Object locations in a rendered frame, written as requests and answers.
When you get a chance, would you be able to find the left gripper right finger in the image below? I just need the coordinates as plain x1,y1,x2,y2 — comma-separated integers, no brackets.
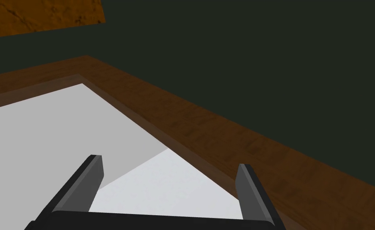
235,163,277,222

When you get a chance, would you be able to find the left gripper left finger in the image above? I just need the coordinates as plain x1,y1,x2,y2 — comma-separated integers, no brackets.
40,155,105,218

